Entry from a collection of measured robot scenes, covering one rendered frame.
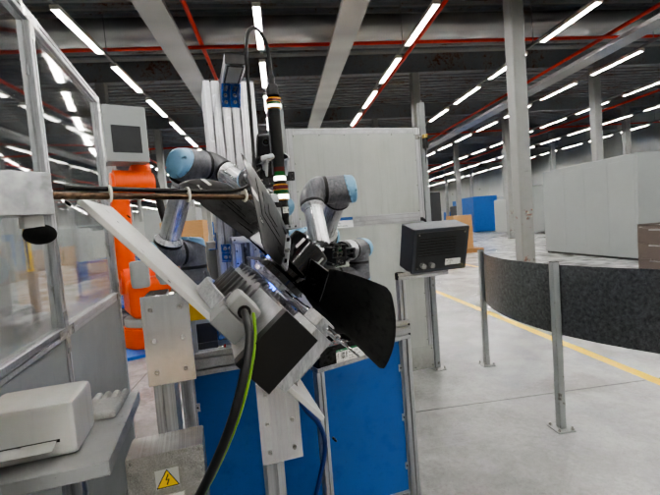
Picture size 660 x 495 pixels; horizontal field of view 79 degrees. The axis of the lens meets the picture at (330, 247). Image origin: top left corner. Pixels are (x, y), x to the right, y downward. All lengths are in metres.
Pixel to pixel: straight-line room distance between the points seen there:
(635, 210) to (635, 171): 0.81
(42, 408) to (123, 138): 4.35
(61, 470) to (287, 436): 0.46
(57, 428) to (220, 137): 1.51
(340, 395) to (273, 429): 0.67
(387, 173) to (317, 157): 0.58
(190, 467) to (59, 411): 0.28
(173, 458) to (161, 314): 0.30
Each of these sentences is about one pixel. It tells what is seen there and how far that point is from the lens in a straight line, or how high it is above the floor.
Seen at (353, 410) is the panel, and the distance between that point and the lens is 1.75.
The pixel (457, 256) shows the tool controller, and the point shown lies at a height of 1.10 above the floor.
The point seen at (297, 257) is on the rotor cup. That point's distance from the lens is 1.01.
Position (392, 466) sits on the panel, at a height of 0.25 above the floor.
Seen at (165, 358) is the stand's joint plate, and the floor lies 1.01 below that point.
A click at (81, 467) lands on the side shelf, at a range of 0.98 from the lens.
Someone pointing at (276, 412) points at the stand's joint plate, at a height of 0.84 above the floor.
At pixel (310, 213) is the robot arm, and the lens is 1.56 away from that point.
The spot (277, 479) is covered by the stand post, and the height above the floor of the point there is 0.66.
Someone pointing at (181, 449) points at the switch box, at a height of 0.84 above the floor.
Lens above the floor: 1.28
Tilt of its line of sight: 3 degrees down
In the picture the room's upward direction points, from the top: 5 degrees counter-clockwise
